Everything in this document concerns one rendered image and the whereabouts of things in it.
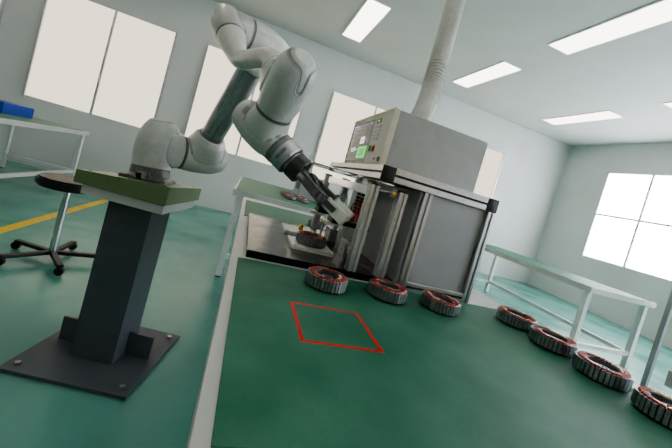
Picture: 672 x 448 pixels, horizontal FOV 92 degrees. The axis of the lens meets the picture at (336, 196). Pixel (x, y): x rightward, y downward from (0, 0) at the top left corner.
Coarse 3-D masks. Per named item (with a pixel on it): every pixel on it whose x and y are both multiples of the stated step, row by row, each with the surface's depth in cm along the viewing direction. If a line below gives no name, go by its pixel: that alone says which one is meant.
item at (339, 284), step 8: (312, 272) 82; (320, 272) 88; (328, 272) 88; (336, 272) 89; (312, 280) 81; (320, 280) 80; (328, 280) 80; (336, 280) 81; (344, 280) 83; (320, 288) 80; (328, 288) 80; (336, 288) 80; (344, 288) 83
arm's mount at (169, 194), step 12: (84, 180) 124; (96, 180) 124; (108, 180) 124; (120, 180) 125; (132, 180) 125; (120, 192) 125; (132, 192) 125; (144, 192) 125; (156, 192) 126; (168, 192) 126; (180, 192) 137; (192, 192) 151; (168, 204) 129
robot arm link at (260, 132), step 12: (240, 108) 84; (252, 108) 82; (240, 120) 84; (252, 120) 82; (264, 120) 80; (240, 132) 86; (252, 132) 83; (264, 132) 82; (276, 132) 82; (252, 144) 85; (264, 144) 83; (264, 156) 86
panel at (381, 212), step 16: (352, 192) 166; (416, 192) 105; (352, 208) 159; (384, 208) 124; (416, 208) 102; (384, 224) 121; (400, 224) 109; (368, 240) 131; (400, 240) 106; (368, 256) 127; (400, 256) 104
